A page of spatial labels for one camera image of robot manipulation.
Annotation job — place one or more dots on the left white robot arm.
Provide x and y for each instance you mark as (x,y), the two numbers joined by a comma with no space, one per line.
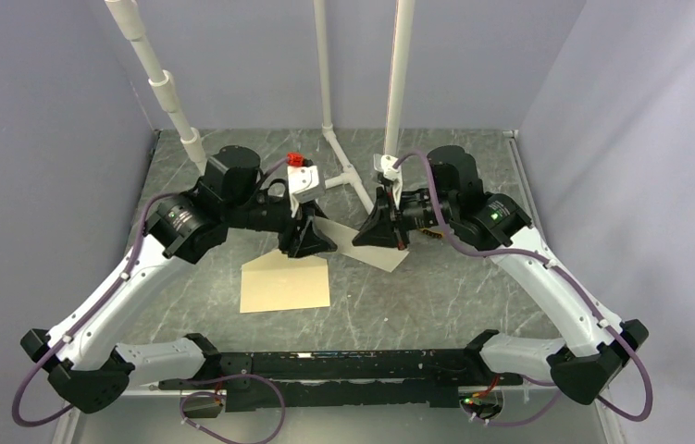
(85,360)

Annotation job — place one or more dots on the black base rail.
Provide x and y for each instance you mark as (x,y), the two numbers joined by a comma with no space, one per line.
(439,378)

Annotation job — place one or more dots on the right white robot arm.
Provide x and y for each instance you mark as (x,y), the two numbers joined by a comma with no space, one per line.
(593,345)

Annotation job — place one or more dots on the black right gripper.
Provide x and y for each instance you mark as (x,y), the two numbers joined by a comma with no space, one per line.
(385,228)

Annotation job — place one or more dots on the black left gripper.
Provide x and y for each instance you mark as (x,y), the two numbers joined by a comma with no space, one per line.
(305,241)

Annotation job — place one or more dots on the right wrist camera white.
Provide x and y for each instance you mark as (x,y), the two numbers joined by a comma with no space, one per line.
(389,174)

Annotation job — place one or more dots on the yellow handled pliers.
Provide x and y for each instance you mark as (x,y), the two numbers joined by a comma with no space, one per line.
(434,232)

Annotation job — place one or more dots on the tan paper envelope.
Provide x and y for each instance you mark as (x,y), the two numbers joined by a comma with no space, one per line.
(274,282)

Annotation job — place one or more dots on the white PVC pipe frame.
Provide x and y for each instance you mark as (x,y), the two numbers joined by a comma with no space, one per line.
(310,77)

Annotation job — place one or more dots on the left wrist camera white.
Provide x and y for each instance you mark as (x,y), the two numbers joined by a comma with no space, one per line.
(305,184)

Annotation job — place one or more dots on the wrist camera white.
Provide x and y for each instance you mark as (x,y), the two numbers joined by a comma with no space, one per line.
(305,184)
(389,174)

